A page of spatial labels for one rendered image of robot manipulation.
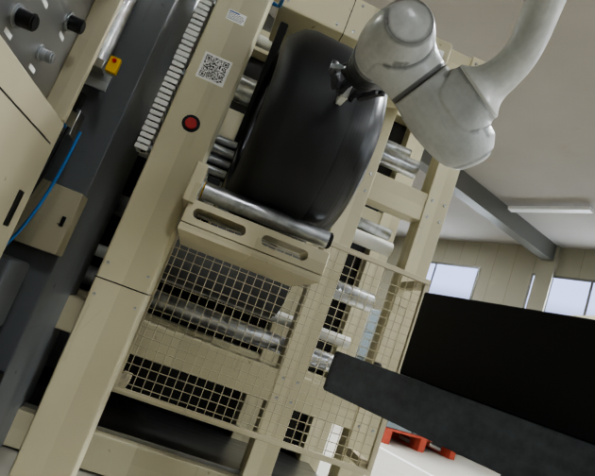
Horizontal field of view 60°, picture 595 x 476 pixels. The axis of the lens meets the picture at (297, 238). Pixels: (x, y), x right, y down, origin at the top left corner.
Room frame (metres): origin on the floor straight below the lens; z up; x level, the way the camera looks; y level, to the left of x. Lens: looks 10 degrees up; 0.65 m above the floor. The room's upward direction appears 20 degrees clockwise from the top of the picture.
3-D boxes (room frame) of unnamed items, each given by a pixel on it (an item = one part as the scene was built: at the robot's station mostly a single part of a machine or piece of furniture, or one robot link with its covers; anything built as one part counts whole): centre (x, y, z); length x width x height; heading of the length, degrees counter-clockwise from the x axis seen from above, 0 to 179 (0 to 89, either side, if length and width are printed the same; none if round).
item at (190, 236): (1.38, 0.12, 0.80); 0.37 x 0.36 x 0.02; 9
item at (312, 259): (1.24, 0.10, 0.83); 0.36 x 0.09 x 0.06; 99
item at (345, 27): (1.69, 0.04, 1.71); 0.61 x 0.25 x 0.15; 99
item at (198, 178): (1.35, 0.29, 0.90); 0.40 x 0.03 x 0.10; 9
